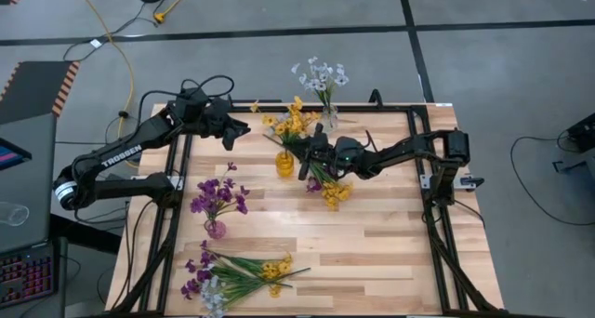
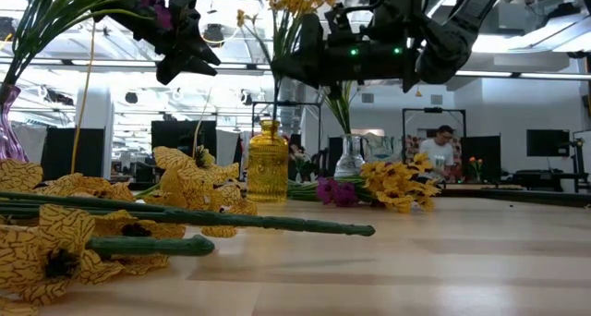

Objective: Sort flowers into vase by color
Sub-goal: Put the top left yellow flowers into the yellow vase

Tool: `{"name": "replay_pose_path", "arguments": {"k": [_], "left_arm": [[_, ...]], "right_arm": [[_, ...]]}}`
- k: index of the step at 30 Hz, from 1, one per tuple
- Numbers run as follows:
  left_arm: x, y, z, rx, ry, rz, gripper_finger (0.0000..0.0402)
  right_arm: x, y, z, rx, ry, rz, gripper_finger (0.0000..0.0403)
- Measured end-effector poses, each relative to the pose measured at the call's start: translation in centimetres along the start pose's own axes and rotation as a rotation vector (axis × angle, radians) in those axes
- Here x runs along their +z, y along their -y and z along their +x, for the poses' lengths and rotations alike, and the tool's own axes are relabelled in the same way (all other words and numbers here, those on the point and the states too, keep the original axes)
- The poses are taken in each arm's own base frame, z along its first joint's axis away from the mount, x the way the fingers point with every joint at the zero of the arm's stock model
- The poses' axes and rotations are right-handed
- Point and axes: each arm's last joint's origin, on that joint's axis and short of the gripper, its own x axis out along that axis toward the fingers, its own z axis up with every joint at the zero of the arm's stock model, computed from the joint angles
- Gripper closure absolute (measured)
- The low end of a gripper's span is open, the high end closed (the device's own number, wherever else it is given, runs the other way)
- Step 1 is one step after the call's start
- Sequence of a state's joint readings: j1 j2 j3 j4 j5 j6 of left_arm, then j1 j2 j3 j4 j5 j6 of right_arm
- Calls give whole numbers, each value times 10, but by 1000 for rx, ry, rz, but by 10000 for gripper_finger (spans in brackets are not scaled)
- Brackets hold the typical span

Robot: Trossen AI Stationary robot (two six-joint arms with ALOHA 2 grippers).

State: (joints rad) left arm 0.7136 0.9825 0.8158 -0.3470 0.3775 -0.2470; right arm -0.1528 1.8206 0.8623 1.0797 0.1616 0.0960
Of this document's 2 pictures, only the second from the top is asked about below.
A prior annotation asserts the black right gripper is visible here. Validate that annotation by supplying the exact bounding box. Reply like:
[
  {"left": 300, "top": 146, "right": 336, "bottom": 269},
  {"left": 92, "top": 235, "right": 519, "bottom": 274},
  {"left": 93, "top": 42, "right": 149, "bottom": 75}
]
[{"left": 271, "top": 0, "right": 428, "bottom": 98}]

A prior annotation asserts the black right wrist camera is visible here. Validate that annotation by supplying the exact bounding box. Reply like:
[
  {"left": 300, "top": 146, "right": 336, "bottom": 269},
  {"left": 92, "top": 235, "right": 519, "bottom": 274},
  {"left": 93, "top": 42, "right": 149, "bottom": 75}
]
[{"left": 324, "top": 4, "right": 355, "bottom": 43}]

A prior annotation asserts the clear glass vase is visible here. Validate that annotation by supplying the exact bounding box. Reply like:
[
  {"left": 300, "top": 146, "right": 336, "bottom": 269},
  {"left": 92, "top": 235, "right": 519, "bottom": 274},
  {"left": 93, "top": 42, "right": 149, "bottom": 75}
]
[{"left": 333, "top": 133, "right": 367, "bottom": 178}]

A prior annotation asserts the black background table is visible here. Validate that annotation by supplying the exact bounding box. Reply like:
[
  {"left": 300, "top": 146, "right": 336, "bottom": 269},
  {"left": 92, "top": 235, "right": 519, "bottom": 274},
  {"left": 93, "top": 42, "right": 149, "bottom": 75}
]
[{"left": 510, "top": 167, "right": 591, "bottom": 192}]

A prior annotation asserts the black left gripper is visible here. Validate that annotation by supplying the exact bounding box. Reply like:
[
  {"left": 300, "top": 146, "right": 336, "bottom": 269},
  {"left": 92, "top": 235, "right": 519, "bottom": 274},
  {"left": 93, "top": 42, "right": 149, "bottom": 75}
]
[{"left": 133, "top": 0, "right": 222, "bottom": 86}]

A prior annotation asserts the black equipment stand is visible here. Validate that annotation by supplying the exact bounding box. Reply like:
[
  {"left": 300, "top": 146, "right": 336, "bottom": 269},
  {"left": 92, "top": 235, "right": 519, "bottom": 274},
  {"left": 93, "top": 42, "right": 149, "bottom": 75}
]
[{"left": 570, "top": 138, "right": 590, "bottom": 192}]

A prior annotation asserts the silver ventilation duct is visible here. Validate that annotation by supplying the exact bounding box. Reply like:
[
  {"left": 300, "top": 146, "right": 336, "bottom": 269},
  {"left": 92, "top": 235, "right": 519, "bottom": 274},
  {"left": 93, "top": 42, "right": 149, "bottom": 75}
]
[{"left": 276, "top": 78, "right": 308, "bottom": 137}]

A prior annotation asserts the purple ribbed glass vase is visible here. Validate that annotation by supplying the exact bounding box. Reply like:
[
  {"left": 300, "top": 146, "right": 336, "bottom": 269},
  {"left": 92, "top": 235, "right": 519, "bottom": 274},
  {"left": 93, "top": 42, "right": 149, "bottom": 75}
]
[{"left": 0, "top": 82, "right": 30, "bottom": 164}]

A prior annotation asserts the yellow power cable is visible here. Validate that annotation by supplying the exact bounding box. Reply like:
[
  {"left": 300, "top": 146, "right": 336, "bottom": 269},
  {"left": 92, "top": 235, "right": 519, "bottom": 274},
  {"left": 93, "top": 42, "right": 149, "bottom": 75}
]
[{"left": 69, "top": 19, "right": 101, "bottom": 175}]

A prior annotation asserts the black partition panel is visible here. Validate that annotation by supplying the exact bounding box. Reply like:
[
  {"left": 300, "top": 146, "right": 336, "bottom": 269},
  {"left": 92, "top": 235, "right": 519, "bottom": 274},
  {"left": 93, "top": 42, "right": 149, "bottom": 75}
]
[
  {"left": 461, "top": 135, "right": 503, "bottom": 186},
  {"left": 151, "top": 119, "right": 218, "bottom": 163},
  {"left": 327, "top": 136, "right": 345, "bottom": 177},
  {"left": 40, "top": 127, "right": 106, "bottom": 178}
]

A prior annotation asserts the black wall monitor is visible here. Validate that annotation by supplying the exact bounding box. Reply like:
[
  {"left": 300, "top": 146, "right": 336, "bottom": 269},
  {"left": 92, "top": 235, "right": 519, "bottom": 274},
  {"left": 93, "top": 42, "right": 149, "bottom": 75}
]
[{"left": 525, "top": 128, "right": 572, "bottom": 158}]

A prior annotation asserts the yellow glass bottle vase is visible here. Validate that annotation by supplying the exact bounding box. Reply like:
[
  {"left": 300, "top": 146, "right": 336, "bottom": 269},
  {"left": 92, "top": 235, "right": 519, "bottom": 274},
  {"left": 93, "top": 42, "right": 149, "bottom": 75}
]
[{"left": 247, "top": 119, "right": 290, "bottom": 204}]

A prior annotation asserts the black round ceiling device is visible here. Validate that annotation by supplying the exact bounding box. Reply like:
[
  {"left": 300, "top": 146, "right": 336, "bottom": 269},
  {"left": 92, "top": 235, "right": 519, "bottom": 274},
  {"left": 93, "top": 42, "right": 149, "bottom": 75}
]
[{"left": 201, "top": 22, "right": 226, "bottom": 48}]

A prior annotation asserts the long LED light bar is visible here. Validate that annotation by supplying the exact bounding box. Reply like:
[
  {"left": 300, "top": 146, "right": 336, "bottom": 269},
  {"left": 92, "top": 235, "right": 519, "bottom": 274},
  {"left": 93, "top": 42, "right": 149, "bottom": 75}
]
[{"left": 0, "top": 56, "right": 591, "bottom": 82}]

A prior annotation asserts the yellow cable with plug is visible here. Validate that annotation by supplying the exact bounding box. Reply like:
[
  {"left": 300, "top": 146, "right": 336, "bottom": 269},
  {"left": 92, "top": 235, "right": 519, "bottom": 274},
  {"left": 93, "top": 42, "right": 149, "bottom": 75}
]
[{"left": 192, "top": 84, "right": 218, "bottom": 163}]

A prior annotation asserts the black aluminium table frame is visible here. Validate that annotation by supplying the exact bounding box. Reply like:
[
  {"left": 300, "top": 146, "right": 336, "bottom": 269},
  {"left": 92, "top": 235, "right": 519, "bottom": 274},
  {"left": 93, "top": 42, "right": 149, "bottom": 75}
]
[{"left": 438, "top": 186, "right": 591, "bottom": 209}]

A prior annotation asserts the person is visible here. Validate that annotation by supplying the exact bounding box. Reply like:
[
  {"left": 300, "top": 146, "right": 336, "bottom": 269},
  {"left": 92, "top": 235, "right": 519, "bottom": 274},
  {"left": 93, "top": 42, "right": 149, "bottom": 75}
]
[{"left": 417, "top": 125, "right": 456, "bottom": 178}]

